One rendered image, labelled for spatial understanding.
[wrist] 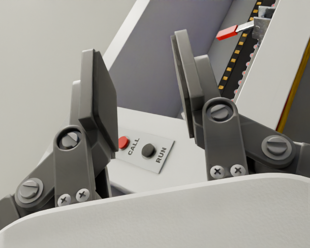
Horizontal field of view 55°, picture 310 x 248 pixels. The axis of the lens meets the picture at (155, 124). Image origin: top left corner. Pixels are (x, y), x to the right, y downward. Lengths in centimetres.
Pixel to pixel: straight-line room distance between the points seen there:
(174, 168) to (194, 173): 2
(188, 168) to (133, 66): 26
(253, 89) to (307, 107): 22
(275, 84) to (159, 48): 28
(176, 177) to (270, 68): 15
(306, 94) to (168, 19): 27
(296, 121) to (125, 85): 28
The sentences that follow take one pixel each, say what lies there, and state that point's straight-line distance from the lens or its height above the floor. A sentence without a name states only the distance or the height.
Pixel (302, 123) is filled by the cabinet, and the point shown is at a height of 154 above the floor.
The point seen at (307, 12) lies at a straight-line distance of 39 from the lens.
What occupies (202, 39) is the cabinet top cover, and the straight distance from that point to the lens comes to 67.
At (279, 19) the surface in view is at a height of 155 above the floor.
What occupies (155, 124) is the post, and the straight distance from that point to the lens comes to 35.
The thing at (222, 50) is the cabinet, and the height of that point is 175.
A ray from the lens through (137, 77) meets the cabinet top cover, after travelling 52.
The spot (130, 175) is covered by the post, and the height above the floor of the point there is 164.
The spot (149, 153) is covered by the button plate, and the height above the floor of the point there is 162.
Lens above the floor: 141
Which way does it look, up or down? 41 degrees up
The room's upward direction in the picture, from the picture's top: 77 degrees counter-clockwise
